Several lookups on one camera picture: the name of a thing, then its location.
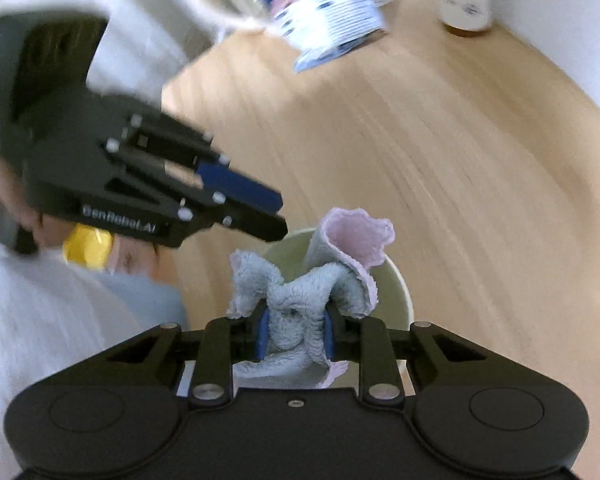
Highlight grey and pink cloth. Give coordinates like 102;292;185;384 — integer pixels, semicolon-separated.
227;206;396;391

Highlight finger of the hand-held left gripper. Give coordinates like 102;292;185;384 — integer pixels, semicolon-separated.
106;111;284;214
104;169;289;244

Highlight pale green bowl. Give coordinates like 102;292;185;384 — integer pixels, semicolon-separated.
261;228;414;387

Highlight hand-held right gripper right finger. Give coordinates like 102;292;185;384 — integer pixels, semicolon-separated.
321;309;501;406

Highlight person's grey-blue trousers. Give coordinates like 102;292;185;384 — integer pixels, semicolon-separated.
100;267;191;333

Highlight yellow object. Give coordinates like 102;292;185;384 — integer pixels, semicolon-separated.
61;224;115;269

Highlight person's white shirt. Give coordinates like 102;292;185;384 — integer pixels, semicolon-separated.
0;237;146;461

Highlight person's left hand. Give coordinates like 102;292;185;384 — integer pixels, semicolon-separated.
0;152;42;233

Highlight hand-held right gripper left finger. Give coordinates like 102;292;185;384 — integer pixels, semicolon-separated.
87;310;272;407

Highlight blue and white packet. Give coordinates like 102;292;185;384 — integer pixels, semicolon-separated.
254;0;390;74

